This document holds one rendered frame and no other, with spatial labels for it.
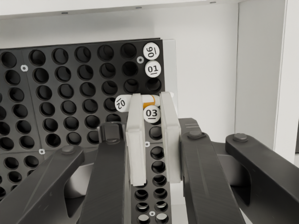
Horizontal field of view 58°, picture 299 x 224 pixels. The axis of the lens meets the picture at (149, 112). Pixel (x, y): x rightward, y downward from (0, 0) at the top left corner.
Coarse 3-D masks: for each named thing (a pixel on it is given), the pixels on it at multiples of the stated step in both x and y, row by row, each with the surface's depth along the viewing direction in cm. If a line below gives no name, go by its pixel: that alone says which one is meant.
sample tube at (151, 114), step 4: (148, 108) 18; (152, 108) 18; (156, 108) 18; (144, 112) 18; (148, 112) 18; (152, 112) 18; (156, 112) 18; (160, 112) 18; (144, 116) 18; (148, 116) 18; (152, 116) 18; (156, 116) 18; (160, 116) 18; (148, 120) 18; (152, 120) 18; (156, 120) 18
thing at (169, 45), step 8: (168, 40) 26; (168, 48) 26; (168, 56) 27; (168, 64) 27; (176, 64) 27; (168, 72) 27; (176, 72) 27; (168, 80) 27; (176, 80) 27; (168, 88) 28; (176, 88) 28; (176, 96) 28; (176, 104) 28; (176, 112) 28
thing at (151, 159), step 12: (144, 60) 21; (156, 60) 22; (144, 72) 22; (144, 84) 22; (144, 108) 23; (156, 144) 24; (156, 156) 25; (168, 192) 25; (168, 204) 26; (156, 216) 26; (168, 216) 26
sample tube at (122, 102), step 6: (120, 96) 19; (126, 96) 19; (144, 96) 21; (150, 96) 21; (156, 96) 22; (120, 102) 19; (126, 102) 19; (144, 102) 21; (150, 102) 21; (156, 102) 22; (120, 108) 19; (126, 108) 19
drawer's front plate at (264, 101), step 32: (256, 0) 22; (288, 0) 18; (256, 32) 23; (288, 32) 18; (256, 64) 23; (288, 64) 19; (256, 96) 24; (288, 96) 20; (256, 128) 24; (288, 128) 21; (288, 160) 21
